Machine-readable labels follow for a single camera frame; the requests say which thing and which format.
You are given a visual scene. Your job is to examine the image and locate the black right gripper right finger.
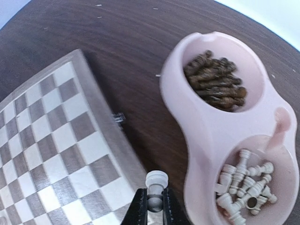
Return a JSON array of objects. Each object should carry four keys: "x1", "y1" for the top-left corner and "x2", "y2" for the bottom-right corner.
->
[{"x1": 163, "y1": 187, "x2": 191, "y2": 225}]

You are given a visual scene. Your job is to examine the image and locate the dark chess pieces pile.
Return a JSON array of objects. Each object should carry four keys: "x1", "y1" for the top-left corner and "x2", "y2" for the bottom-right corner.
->
[{"x1": 183, "y1": 50, "x2": 248, "y2": 112}]

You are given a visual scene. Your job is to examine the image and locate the wooden chess board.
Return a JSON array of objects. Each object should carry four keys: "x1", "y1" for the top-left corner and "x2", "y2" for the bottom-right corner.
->
[{"x1": 0, "y1": 50, "x2": 144, "y2": 225}]

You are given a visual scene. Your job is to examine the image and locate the pink double bowl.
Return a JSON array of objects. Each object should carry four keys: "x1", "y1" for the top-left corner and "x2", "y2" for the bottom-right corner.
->
[{"x1": 160, "y1": 32, "x2": 300, "y2": 225}]

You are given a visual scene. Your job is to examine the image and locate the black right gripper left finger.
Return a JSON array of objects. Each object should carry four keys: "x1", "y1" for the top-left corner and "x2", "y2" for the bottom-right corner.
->
[{"x1": 121, "y1": 188, "x2": 148, "y2": 225}]

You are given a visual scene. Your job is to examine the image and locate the white chess pieces pile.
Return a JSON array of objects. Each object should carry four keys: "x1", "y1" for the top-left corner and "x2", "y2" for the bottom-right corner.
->
[{"x1": 215, "y1": 149, "x2": 278, "y2": 225}]

